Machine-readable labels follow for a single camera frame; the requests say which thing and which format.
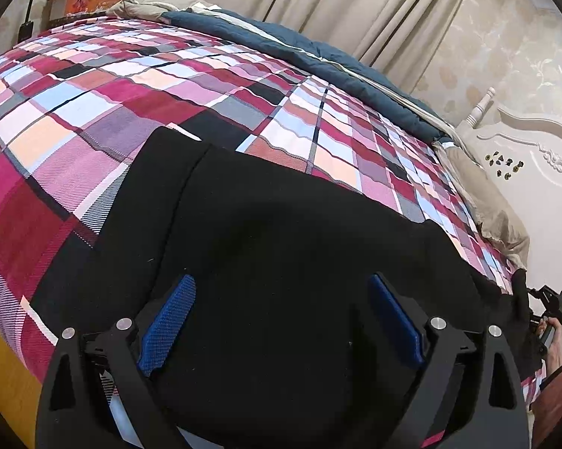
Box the wooden bed frame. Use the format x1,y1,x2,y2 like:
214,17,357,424
0,303,44,449

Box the black pants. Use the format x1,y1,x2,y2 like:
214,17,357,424
31,126,531,449

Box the orange cardboard box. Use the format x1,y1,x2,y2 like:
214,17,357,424
47,0,125,27

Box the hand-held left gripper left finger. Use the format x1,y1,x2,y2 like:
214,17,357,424
35,274,197,449

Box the white carved headboard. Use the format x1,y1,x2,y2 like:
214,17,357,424
454,86,562,321

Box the person's right hand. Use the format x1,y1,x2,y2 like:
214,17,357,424
537,317,562,376

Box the cluster of dark stickers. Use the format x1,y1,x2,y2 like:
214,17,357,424
484,150,525,179

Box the plaid bed sheet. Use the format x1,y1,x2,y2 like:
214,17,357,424
0,14,543,449

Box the black power adapter with cable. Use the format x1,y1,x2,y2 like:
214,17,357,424
18,0,48,41

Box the beige curtain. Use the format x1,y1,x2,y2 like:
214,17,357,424
175,0,479,86

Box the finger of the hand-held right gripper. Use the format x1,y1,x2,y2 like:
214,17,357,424
525,284,549,307

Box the blue and beige quilt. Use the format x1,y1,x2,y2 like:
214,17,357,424
105,0,530,271

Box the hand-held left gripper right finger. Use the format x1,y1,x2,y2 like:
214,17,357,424
367,274,529,449

